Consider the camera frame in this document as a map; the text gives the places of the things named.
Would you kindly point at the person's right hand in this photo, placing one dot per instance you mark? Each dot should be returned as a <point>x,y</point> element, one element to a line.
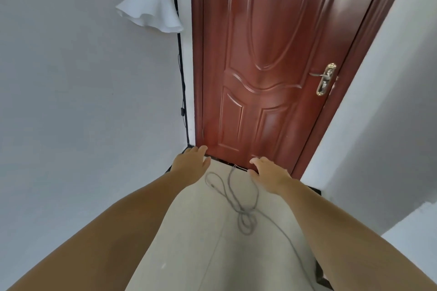
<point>273,178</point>

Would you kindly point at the person's left hand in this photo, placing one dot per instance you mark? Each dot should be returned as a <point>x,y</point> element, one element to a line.
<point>187,168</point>

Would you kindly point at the person's right thumb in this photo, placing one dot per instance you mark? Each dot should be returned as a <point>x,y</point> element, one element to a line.
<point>253,174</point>

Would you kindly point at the person's left thumb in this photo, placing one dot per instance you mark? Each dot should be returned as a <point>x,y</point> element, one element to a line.
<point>207,162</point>

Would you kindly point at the person's right forearm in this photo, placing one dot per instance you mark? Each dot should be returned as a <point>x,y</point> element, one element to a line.
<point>344,243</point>

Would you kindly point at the person's left forearm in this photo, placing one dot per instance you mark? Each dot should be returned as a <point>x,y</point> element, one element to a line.
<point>102,232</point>

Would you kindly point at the black floor lamp stand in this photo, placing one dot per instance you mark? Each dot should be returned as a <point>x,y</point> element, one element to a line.
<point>180,62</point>

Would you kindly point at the red-brown panelled wooden door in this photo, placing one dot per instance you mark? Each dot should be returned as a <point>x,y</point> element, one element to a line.
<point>273,62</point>

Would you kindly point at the white ruffled lamp shade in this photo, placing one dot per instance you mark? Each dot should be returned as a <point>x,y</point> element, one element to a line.
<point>150,7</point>

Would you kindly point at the red-brown door frame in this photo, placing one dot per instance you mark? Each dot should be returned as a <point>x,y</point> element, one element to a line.
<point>355,62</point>

